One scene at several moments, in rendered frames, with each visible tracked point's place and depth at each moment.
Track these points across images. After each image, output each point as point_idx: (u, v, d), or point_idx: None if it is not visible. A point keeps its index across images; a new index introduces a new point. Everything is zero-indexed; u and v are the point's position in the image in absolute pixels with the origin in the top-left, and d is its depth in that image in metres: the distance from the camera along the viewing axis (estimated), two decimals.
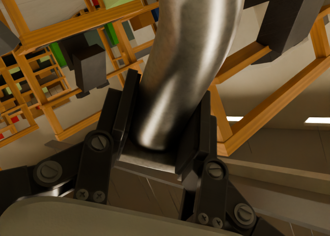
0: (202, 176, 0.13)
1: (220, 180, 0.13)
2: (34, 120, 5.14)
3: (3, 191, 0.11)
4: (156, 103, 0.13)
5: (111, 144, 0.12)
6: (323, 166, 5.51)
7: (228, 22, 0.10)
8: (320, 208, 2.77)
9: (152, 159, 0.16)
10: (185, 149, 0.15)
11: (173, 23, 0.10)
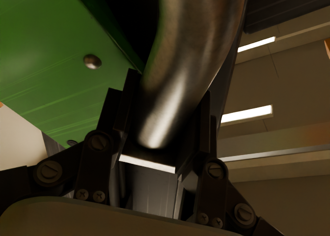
0: (202, 176, 0.13)
1: (220, 180, 0.13)
2: None
3: (3, 191, 0.11)
4: (156, 103, 0.13)
5: (111, 144, 0.12)
6: None
7: (228, 22, 0.10)
8: None
9: (152, 159, 0.16)
10: (185, 149, 0.15)
11: (173, 23, 0.10)
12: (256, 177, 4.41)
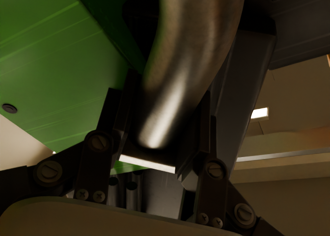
0: (202, 176, 0.13)
1: (220, 180, 0.13)
2: None
3: (3, 191, 0.11)
4: (156, 103, 0.13)
5: (111, 144, 0.12)
6: None
7: (228, 21, 0.10)
8: None
9: (152, 159, 0.16)
10: (185, 149, 0.15)
11: (173, 22, 0.10)
12: (251, 179, 4.44)
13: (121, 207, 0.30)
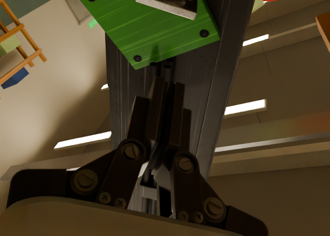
0: (173, 173, 0.12)
1: (192, 173, 0.13)
2: None
3: (40, 189, 0.11)
4: None
5: (143, 155, 0.12)
6: None
7: None
8: None
9: (170, 4, 0.26)
10: (158, 143, 0.14)
11: None
12: (250, 169, 4.55)
13: None
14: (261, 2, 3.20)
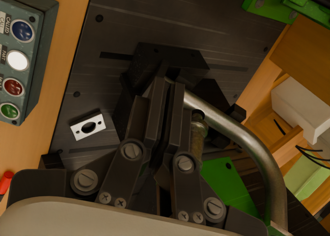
0: (173, 173, 0.12)
1: (192, 173, 0.13)
2: None
3: (40, 189, 0.11)
4: (279, 203, 0.41)
5: (143, 155, 0.12)
6: None
7: (284, 182, 0.44)
8: None
9: (288, 232, 0.37)
10: (158, 143, 0.14)
11: (276, 179, 0.44)
12: None
13: None
14: None
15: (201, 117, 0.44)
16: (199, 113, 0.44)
